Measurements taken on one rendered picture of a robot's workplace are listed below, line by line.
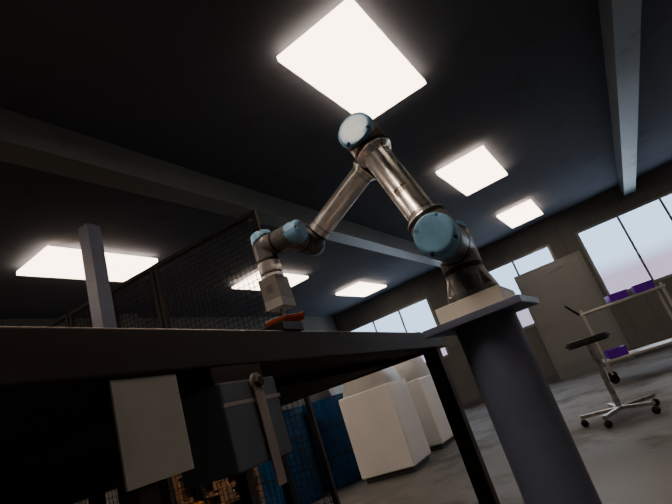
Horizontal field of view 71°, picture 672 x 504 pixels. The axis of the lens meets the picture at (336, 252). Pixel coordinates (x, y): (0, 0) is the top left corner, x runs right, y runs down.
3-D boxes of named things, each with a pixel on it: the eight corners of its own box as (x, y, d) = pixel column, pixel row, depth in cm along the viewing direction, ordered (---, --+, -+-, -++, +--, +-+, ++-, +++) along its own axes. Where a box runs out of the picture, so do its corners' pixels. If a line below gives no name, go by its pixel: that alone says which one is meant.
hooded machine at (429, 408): (424, 446, 617) (392, 356, 655) (462, 436, 591) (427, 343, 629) (402, 460, 560) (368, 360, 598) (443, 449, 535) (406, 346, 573)
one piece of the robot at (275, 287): (263, 277, 160) (276, 322, 155) (248, 274, 152) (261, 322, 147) (287, 266, 156) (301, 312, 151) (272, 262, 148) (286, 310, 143)
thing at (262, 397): (307, 472, 71) (276, 357, 77) (253, 501, 59) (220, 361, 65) (249, 489, 75) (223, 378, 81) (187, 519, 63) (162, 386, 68)
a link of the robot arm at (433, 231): (479, 247, 129) (376, 121, 152) (466, 236, 116) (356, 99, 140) (444, 274, 132) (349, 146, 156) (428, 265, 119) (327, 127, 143)
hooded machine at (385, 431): (436, 457, 498) (395, 344, 536) (416, 472, 447) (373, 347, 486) (385, 470, 524) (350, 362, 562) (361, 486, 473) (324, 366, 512)
